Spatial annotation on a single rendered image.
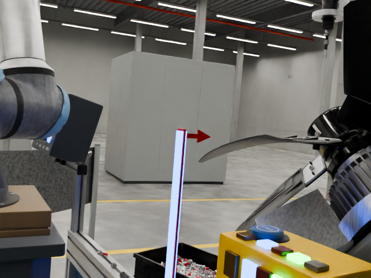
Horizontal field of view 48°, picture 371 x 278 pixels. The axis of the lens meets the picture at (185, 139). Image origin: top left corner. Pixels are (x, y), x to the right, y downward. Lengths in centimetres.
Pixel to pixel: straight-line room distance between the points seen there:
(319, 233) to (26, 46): 69
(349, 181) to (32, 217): 59
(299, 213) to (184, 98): 654
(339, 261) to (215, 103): 722
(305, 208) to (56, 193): 204
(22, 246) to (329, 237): 57
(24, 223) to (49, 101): 25
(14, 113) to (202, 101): 682
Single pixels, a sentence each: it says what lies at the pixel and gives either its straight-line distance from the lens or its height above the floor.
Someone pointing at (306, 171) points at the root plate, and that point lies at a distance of 107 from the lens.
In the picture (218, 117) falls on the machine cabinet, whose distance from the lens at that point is 769.
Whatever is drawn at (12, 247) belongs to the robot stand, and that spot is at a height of 100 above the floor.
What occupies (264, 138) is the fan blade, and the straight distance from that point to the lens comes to 73.
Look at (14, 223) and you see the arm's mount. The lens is 72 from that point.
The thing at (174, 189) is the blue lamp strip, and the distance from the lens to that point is 74.
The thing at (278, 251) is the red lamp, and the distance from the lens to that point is 47.
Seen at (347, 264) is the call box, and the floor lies 107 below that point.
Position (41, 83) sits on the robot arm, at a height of 126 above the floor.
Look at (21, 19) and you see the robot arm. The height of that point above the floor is 138.
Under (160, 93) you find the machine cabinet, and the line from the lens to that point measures 720.
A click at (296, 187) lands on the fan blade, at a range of 102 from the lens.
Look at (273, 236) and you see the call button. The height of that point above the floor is 108.
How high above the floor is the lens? 121
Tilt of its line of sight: 3 degrees down
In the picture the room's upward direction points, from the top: 5 degrees clockwise
